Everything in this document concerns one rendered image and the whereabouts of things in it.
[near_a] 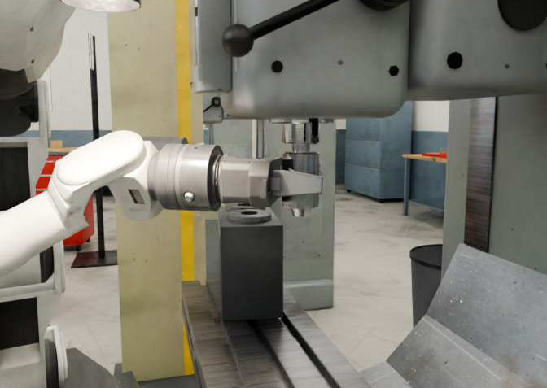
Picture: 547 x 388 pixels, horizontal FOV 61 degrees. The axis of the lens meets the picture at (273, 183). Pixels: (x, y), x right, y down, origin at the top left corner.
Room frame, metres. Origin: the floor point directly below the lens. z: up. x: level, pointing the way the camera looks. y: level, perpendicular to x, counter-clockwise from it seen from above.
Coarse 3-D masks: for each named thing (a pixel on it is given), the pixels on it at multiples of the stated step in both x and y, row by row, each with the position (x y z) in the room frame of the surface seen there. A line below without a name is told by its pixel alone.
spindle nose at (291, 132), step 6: (282, 126) 0.58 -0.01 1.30; (288, 126) 0.57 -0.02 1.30; (294, 126) 0.57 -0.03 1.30; (300, 126) 0.57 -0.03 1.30; (306, 126) 0.57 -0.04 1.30; (318, 126) 0.58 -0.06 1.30; (282, 132) 0.58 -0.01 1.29; (288, 132) 0.57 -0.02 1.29; (294, 132) 0.57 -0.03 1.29; (300, 132) 0.57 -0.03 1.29; (306, 132) 0.57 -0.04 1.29; (282, 138) 0.58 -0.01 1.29; (288, 138) 0.57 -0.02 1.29; (294, 138) 0.57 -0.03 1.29; (300, 138) 0.57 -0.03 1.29; (306, 138) 0.57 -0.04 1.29
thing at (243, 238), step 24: (240, 216) 0.89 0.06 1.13; (264, 216) 0.89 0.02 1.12; (240, 240) 0.86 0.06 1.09; (264, 240) 0.87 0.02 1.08; (240, 264) 0.86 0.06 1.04; (264, 264) 0.87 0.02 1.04; (240, 288) 0.86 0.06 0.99; (264, 288) 0.87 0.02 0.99; (240, 312) 0.86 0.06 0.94; (264, 312) 0.87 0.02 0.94
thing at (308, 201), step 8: (288, 160) 0.57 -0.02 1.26; (312, 160) 0.57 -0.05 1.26; (288, 168) 0.57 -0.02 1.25; (296, 168) 0.57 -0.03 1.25; (304, 168) 0.57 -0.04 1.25; (312, 168) 0.57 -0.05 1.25; (288, 200) 0.57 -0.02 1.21; (296, 200) 0.57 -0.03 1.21; (304, 200) 0.57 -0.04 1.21; (312, 200) 0.57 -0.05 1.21; (296, 208) 0.57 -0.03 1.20; (304, 208) 0.57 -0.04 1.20
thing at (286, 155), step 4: (284, 152) 0.58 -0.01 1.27; (288, 152) 0.57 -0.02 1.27; (292, 152) 0.57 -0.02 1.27; (296, 152) 0.57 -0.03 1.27; (300, 152) 0.57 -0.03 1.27; (304, 152) 0.57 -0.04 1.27; (308, 152) 0.57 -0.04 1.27; (312, 152) 0.57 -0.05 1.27; (316, 152) 0.58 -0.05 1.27; (284, 156) 0.58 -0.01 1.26; (288, 156) 0.57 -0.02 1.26; (292, 156) 0.57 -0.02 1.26; (296, 156) 0.57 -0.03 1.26; (300, 156) 0.57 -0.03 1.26; (304, 156) 0.57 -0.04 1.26; (308, 156) 0.57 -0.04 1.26; (312, 156) 0.57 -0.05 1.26; (316, 156) 0.58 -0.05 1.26; (296, 160) 0.57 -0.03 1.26; (300, 160) 0.57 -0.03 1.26; (304, 160) 0.57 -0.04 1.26; (308, 160) 0.57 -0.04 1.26
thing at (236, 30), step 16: (320, 0) 0.46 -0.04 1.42; (336, 0) 0.46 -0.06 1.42; (368, 0) 0.49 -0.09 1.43; (384, 0) 0.48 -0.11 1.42; (400, 0) 0.49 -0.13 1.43; (288, 16) 0.45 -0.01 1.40; (224, 32) 0.43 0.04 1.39; (240, 32) 0.43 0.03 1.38; (256, 32) 0.44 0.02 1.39; (224, 48) 0.44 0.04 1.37; (240, 48) 0.43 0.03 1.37
